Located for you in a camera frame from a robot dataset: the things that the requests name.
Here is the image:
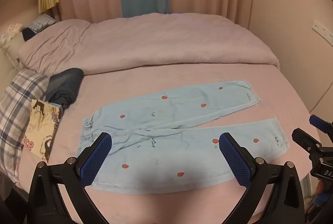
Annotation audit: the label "pink duvet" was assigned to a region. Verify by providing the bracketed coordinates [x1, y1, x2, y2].
[18, 13, 280, 76]

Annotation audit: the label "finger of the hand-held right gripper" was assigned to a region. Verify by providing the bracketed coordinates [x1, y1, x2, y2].
[309, 114, 333, 134]
[292, 128, 323, 155]

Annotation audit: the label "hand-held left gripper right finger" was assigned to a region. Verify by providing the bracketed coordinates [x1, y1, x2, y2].
[219, 132, 305, 224]

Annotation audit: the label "light blue strawberry print pants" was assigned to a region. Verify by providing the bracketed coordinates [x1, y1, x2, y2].
[76, 80, 290, 194]

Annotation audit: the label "white wall socket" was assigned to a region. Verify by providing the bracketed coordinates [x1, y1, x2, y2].
[312, 19, 333, 47]

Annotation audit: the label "white plush toy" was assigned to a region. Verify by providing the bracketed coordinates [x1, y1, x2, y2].
[0, 23, 23, 45]

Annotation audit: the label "plaid pillow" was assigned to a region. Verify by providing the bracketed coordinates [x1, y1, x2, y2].
[0, 69, 50, 181]

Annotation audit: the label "yellow cartoon print cloth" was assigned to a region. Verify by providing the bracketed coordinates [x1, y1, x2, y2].
[22, 99, 63, 163]

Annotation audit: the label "checked cloth bundle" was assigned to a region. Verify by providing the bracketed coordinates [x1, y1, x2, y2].
[21, 14, 57, 41]

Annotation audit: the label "dark folded clothes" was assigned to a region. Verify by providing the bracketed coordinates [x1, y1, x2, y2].
[45, 68, 84, 110]

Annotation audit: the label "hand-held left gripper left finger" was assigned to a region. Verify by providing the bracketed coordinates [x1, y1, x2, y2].
[27, 132, 113, 224]

